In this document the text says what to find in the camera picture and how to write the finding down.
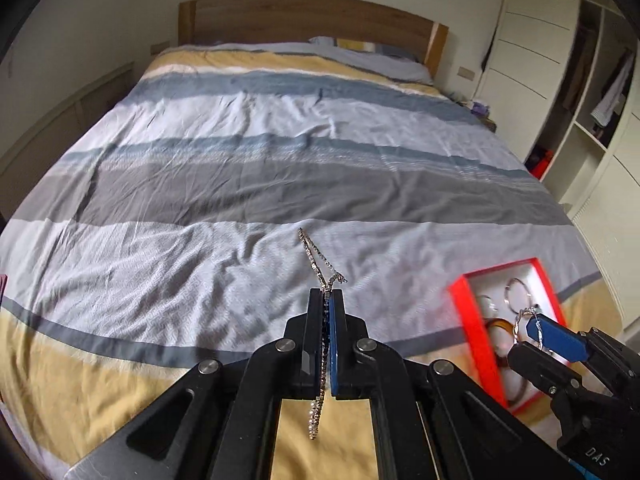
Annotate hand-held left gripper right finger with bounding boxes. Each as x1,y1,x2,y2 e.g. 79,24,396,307
327,289,566,480

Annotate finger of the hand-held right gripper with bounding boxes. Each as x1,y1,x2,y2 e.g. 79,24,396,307
507,342,601,402
525,314,640,396

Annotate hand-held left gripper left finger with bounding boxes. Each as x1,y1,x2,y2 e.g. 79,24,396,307
65,287,328,480

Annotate thin silver chain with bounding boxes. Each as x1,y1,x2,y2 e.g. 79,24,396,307
510,306,543,351

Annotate red cardboard box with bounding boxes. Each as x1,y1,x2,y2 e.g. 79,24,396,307
448,258,571,415

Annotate rhinestone chain necklace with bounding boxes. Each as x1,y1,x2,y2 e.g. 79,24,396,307
298,227,348,442

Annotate dark brown bangle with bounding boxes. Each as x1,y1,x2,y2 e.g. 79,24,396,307
502,355,529,407

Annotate silver bangle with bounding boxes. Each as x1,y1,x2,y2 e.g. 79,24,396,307
504,277,531,313

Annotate red bag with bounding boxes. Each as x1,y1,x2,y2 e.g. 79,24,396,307
530,147,555,181

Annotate open closet shelves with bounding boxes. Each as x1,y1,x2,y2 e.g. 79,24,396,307
525,0,640,241

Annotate striped duvet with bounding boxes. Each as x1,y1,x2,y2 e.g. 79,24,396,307
0,42,623,480

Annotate wooden nightstand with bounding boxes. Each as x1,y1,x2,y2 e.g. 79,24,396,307
450,92,498,133

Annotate hanging striped garment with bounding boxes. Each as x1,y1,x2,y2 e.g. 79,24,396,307
590,57,631,128

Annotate white wardrobe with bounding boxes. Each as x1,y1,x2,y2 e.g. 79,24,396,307
475,0,583,161

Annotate grey pillow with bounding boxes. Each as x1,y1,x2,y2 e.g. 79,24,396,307
308,36,433,85

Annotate wooden headboard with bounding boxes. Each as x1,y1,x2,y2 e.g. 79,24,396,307
178,0,449,78

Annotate low wall cabinet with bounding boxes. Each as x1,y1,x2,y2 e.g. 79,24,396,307
0,62,136,221

